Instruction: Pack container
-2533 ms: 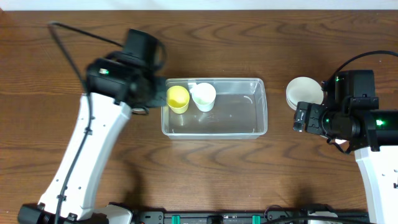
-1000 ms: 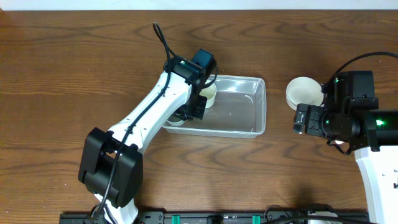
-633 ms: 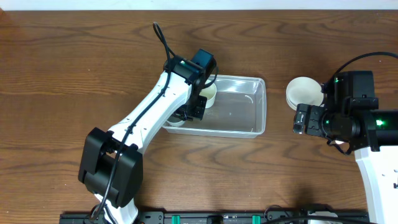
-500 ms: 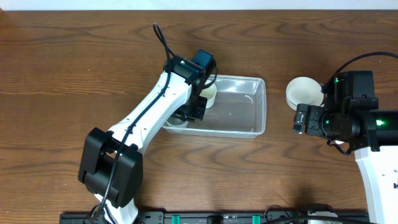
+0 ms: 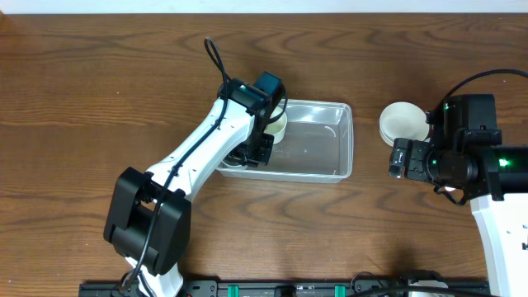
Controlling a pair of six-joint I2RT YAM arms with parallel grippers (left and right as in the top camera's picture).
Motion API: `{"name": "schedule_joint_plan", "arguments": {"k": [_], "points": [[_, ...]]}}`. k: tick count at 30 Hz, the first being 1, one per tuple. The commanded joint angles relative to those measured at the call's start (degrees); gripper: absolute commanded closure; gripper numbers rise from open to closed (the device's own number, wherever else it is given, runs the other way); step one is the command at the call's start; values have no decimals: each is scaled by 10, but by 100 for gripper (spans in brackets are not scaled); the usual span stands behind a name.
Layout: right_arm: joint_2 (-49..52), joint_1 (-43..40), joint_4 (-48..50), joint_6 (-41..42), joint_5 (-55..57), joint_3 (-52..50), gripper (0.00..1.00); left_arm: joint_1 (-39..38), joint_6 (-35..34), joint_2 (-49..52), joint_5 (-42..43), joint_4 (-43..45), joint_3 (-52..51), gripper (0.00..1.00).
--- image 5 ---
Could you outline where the white plastic cup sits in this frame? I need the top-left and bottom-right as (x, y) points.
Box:
(264, 107), (288, 144)

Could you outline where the grey plastic cup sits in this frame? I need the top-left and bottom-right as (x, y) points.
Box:
(222, 159), (248, 170)

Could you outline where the grey plastic bowl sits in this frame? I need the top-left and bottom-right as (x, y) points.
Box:
(379, 101), (430, 147)

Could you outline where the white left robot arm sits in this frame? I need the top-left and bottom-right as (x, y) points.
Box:
(103, 86), (282, 296)

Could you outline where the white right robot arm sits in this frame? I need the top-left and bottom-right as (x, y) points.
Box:
(389, 94), (527, 296)

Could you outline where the clear plastic storage box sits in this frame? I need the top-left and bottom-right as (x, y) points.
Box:
(217, 99), (354, 183)

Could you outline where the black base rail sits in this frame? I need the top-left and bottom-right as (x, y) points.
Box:
(78, 271), (499, 297)

